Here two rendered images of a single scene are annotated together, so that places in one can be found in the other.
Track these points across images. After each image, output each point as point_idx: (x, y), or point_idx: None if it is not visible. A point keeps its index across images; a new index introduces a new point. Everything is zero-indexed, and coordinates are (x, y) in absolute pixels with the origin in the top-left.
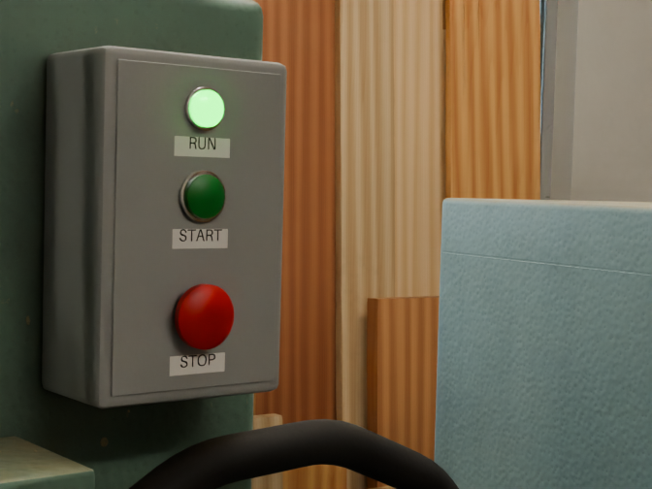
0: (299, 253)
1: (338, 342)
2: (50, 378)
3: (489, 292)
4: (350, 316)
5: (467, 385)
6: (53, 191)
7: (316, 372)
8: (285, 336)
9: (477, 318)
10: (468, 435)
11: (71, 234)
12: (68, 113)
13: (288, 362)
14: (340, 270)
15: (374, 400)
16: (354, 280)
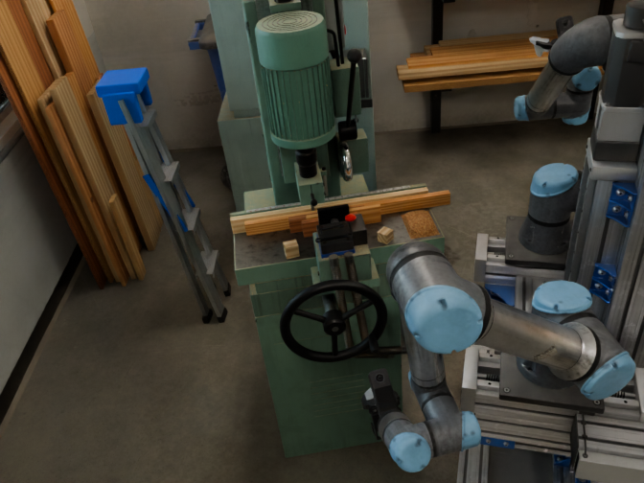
0: (15, 11)
1: (40, 42)
2: (330, 48)
3: (231, 7)
4: (40, 31)
5: (228, 33)
6: (327, 18)
7: (39, 57)
8: (28, 48)
9: (228, 14)
10: (231, 45)
11: (333, 24)
12: (331, 5)
13: (33, 57)
14: (29, 12)
15: (66, 58)
16: (34, 15)
